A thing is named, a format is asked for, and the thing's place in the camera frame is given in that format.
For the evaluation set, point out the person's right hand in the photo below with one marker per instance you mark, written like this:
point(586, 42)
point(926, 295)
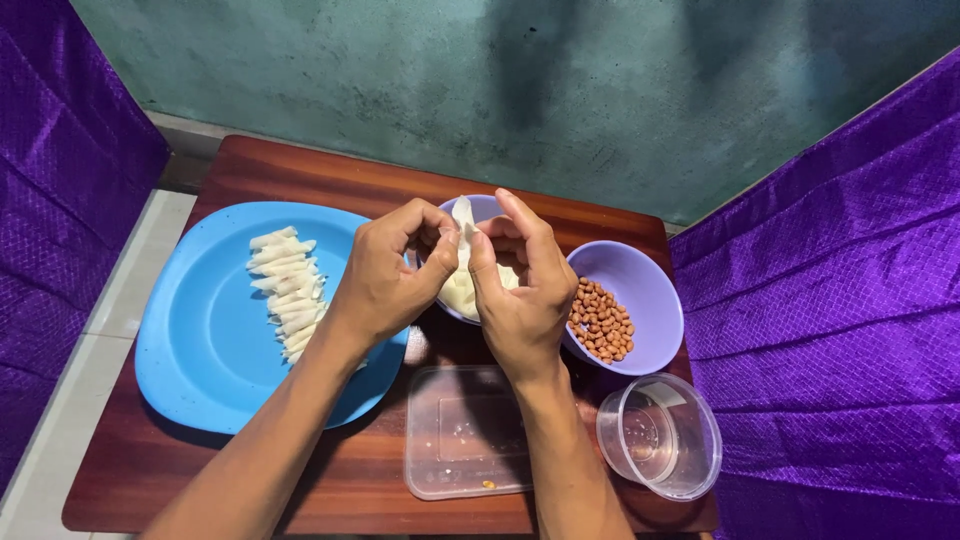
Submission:
point(529, 300)

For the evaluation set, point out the person's left hand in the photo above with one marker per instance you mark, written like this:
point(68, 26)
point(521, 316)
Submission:
point(379, 281)

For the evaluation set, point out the white pastry wrapper sheet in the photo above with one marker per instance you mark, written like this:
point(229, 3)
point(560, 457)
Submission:
point(463, 225)

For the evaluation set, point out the stack of white wrappers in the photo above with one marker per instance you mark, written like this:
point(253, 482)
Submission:
point(459, 294)

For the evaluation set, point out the heap of brown peanuts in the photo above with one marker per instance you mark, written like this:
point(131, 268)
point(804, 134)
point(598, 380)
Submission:
point(601, 326)

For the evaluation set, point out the row of rolled white pastries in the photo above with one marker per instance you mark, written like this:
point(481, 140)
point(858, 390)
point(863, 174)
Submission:
point(289, 289)

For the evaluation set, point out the purple bowl with wrappers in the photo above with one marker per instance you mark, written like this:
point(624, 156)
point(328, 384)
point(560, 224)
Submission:
point(484, 206)

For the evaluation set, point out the purple bowl with peanuts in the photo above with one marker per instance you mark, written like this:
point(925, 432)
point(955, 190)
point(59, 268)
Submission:
point(637, 285)

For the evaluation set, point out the clear rectangular plastic lid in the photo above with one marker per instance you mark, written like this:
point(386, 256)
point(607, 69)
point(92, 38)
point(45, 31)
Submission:
point(450, 435)

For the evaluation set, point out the blue plastic plate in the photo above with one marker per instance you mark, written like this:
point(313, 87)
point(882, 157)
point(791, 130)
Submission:
point(202, 337)

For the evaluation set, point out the clear round plastic container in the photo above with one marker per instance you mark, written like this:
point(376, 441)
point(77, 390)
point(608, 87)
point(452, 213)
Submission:
point(664, 439)

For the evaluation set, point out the purple satin cloth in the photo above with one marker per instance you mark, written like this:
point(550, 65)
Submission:
point(825, 315)
point(67, 187)

